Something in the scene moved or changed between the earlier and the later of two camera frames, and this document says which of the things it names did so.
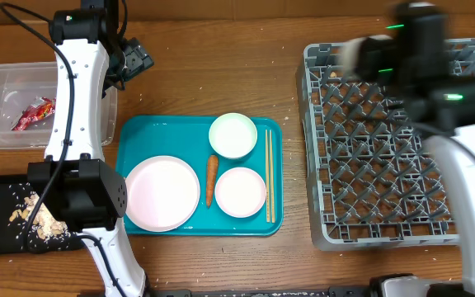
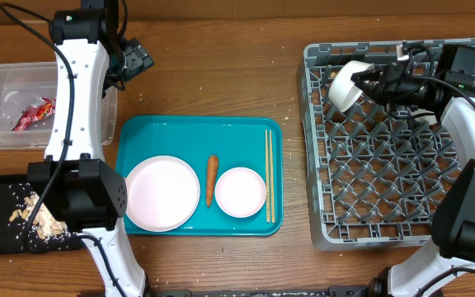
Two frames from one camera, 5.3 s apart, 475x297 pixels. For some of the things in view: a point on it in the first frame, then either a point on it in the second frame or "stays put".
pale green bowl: (232, 135) to (344, 91)
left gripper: (138, 59) stays put
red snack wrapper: (39, 109) stays put
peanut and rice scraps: (46, 225) stays put
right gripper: (378, 62) to (387, 81)
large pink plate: (163, 193) stays put
